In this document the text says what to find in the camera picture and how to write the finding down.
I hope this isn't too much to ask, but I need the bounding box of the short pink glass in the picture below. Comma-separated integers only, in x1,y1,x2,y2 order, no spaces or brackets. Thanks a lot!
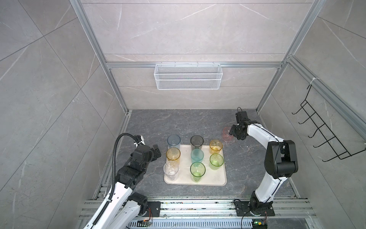
222,127,234,143

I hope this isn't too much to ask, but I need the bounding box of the short amber glass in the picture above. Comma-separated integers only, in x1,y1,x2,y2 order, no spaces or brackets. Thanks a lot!
209,139,223,154

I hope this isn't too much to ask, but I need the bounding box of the tall amber glass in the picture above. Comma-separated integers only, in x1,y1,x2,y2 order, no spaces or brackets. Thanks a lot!
166,148,181,165

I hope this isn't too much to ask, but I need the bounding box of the short clear glass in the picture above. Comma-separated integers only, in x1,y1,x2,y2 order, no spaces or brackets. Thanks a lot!
163,162,179,181

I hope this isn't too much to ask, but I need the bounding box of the tall blue glass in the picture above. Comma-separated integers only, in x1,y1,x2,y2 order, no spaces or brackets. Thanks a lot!
167,135,181,149

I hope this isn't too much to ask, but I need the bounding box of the short green glass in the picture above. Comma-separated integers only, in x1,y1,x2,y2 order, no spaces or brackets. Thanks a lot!
209,154,224,170

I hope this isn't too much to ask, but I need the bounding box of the tall grey glass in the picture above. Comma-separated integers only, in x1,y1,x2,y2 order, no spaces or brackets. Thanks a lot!
190,135,204,150

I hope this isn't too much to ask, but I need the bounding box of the tall teal glass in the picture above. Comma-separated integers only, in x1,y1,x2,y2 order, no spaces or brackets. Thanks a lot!
191,148,205,163

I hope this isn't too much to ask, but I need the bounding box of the beige tray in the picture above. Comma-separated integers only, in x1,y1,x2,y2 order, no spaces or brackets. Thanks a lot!
164,145,227,186

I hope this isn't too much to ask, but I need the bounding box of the tall green glass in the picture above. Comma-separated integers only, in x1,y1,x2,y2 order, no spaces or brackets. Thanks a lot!
190,162,206,182

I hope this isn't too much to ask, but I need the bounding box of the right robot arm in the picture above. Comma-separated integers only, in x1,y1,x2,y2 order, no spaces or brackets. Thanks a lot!
229,120,298,216

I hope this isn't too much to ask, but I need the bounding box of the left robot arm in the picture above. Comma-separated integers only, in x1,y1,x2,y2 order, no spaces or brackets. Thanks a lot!
84,145,162,229

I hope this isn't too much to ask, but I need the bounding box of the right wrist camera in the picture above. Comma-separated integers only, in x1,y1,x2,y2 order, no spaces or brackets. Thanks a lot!
235,111,249,125

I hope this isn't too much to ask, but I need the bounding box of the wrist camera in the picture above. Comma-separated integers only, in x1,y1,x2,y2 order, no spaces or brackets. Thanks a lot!
235,111,249,125
134,135,145,146

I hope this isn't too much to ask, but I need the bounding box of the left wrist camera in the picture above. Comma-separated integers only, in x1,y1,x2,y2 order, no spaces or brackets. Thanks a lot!
134,135,145,146

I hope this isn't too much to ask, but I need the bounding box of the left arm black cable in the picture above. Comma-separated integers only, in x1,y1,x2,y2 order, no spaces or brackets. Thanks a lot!
91,133,139,227

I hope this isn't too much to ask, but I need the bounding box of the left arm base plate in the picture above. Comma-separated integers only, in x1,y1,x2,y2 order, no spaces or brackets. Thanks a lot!
148,201,162,217

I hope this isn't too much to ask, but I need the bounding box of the aluminium rail frame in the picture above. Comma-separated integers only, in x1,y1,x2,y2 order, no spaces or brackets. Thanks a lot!
76,197,322,229

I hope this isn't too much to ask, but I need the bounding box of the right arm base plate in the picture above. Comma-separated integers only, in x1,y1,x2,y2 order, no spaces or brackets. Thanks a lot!
233,199,275,217

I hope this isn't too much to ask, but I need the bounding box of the white wire basket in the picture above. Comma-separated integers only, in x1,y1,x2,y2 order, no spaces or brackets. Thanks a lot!
154,64,223,90

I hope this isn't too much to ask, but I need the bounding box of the black wire hook rack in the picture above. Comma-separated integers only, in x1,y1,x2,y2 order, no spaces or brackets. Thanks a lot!
291,85,366,162

